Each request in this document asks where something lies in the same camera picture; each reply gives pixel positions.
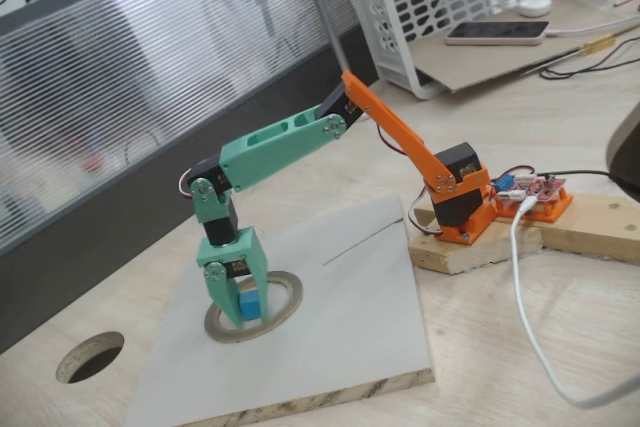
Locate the small blue cube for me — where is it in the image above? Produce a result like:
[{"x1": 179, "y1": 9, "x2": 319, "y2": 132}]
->
[{"x1": 238, "y1": 288, "x2": 261, "y2": 321}]

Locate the white-faced plywood board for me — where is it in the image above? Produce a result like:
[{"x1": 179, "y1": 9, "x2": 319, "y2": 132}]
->
[{"x1": 124, "y1": 195, "x2": 435, "y2": 427}]

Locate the ribbed translucent desk partition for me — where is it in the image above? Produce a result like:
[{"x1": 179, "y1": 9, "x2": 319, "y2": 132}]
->
[{"x1": 0, "y1": 0, "x2": 376, "y2": 356}]

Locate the light wooden base block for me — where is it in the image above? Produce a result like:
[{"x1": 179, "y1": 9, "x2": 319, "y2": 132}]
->
[{"x1": 407, "y1": 200, "x2": 545, "y2": 276}]

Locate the red circuit board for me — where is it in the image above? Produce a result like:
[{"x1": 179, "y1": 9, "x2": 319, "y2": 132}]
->
[{"x1": 492, "y1": 174, "x2": 569, "y2": 203}]

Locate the orange circuit board holder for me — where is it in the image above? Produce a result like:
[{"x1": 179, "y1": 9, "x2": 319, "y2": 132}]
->
[{"x1": 492, "y1": 186, "x2": 574, "y2": 224}]

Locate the smartphone with pink case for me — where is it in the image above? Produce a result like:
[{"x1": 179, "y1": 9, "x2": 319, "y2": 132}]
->
[{"x1": 444, "y1": 20, "x2": 550, "y2": 47}]

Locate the light wooden plank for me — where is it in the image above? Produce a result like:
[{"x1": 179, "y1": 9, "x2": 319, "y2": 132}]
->
[{"x1": 537, "y1": 190, "x2": 640, "y2": 264}]

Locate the white earbuds case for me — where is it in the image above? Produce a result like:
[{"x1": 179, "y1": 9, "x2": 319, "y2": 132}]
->
[{"x1": 517, "y1": 0, "x2": 553, "y2": 18}]

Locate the dark grey rounded object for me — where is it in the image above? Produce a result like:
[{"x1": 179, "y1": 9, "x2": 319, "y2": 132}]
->
[{"x1": 605, "y1": 100, "x2": 640, "y2": 201}]

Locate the brown cardboard sheet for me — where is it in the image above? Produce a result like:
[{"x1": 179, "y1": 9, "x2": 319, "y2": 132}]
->
[{"x1": 414, "y1": 0, "x2": 640, "y2": 94}]

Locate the grey tape ring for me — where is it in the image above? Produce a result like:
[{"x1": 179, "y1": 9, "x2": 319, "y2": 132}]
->
[{"x1": 203, "y1": 270, "x2": 305, "y2": 345}]

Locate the white USB cable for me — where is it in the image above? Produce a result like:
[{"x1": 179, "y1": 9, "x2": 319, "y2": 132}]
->
[{"x1": 509, "y1": 196, "x2": 640, "y2": 409}]

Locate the black power cable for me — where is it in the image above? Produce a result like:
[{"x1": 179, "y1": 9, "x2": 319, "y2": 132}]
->
[{"x1": 542, "y1": 169, "x2": 640, "y2": 193}]

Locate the thin black cable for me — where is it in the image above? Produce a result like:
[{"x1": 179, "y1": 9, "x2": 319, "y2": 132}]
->
[{"x1": 537, "y1": 36, "x2": 640, "y2": 79}]

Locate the yellow handled screwdriver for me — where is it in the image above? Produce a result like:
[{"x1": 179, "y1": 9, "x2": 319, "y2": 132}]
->
[{"x1": 577, "y1": 32, "x2": 619, "y2": 55}]

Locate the pale pink charging cable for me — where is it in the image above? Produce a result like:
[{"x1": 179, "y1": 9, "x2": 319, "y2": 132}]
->
[{"x1": 547, "y1": 14, "x2": 640, "y2": 38}]

